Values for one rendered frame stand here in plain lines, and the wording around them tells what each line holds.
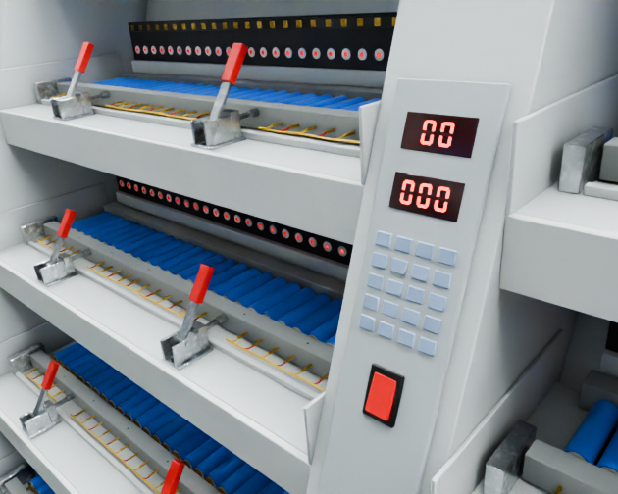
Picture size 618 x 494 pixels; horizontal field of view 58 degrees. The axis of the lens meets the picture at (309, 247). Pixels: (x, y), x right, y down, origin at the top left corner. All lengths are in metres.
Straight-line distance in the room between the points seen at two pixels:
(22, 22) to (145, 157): 0.37
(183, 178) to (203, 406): 0.20
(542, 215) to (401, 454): 0.16
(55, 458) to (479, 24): 0.65
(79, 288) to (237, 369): 0.27
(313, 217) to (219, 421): 0.19
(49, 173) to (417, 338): 0.67
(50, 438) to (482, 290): 0.61
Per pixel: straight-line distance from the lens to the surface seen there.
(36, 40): 0.89
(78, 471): 0.75
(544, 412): 0.48
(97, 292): 0.70
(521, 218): 0.32
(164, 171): 0.54
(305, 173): 0.40
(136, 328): 0.60
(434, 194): 0.33
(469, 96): 0.33
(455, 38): 0.35
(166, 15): 0.93
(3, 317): 0.93
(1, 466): 1.04
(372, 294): 0.36
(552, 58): 0.34
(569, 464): 0.41
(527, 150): 0.32
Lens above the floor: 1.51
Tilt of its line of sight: 9 degrees down
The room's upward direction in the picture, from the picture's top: 10 degrees clockwise
